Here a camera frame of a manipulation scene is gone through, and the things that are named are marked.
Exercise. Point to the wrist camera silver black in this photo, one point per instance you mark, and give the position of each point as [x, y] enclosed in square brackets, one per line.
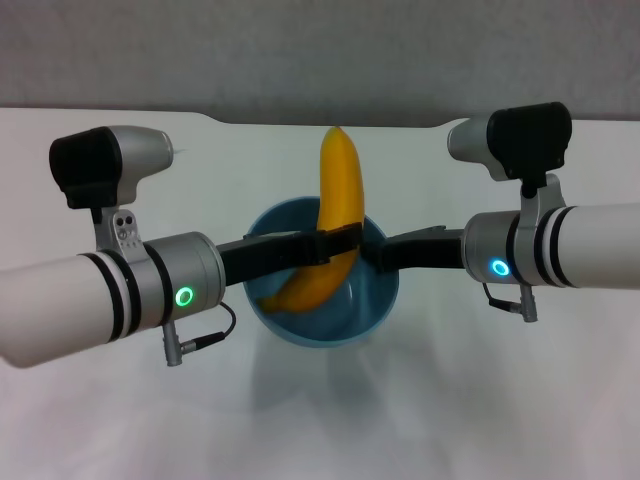
[530, 137]
[100, 160]

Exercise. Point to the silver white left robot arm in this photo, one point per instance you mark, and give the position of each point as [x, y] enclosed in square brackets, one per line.
[90, 300]

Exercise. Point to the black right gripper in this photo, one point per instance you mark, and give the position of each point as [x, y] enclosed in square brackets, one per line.
[430, 247]

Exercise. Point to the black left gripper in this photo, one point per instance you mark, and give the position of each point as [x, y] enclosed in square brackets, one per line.
[270, 257]

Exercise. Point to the yellow banana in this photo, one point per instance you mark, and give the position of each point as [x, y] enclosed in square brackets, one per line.
[341, 175]

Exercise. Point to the blue bowl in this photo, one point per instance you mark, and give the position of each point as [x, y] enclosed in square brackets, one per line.
[325, 331]

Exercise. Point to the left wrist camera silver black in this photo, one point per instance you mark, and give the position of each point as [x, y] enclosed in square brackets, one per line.
[100, 160]

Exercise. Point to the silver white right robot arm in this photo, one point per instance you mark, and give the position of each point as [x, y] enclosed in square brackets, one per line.
[565, 247]

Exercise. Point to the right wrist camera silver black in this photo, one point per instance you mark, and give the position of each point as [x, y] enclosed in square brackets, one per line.
[530, 137]

